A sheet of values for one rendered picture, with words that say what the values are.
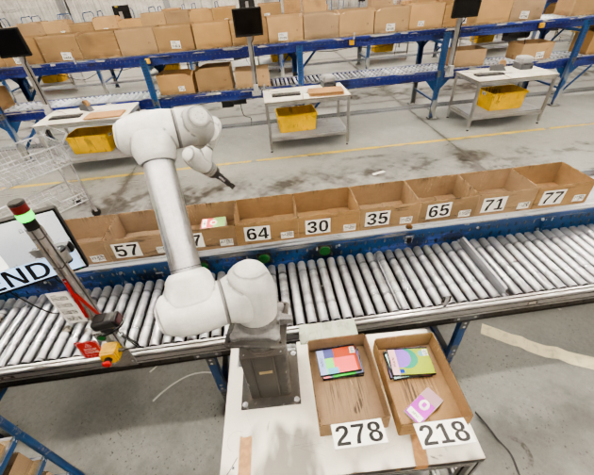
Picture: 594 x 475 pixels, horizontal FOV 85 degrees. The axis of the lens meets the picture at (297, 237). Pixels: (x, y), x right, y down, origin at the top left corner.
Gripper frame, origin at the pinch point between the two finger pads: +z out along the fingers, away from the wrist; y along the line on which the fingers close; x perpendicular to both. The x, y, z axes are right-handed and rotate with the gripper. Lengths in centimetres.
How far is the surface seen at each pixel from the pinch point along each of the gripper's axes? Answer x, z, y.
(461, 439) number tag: -15, -27, 165
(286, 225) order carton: 2.2, 18.1, 39.9
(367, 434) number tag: -36, -33, 140
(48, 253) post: -61, -78, 14
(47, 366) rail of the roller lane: -128, -37, 11
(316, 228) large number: 13, 28, 53
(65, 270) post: -65, -71, 17
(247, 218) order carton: -11.6, 34.6, 6.5
